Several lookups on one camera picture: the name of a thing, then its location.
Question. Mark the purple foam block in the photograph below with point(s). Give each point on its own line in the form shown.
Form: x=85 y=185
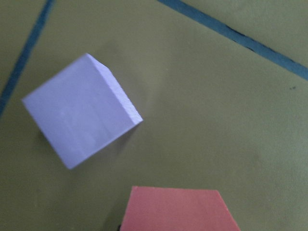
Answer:
x=81 y=110

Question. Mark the red foam block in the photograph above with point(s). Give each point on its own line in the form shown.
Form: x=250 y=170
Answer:
x=171 y=209

